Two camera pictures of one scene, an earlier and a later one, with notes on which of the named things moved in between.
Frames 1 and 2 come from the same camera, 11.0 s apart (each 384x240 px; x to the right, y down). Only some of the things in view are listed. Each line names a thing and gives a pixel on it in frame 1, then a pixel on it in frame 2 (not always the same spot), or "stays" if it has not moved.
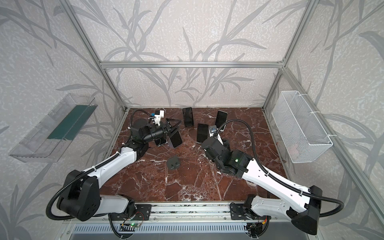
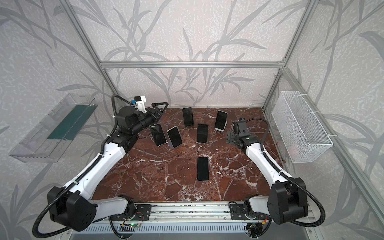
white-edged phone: (221, 117) stays
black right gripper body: (208, 142) to (231, 139)
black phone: (202, 132) stays
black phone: (188, 116) stays
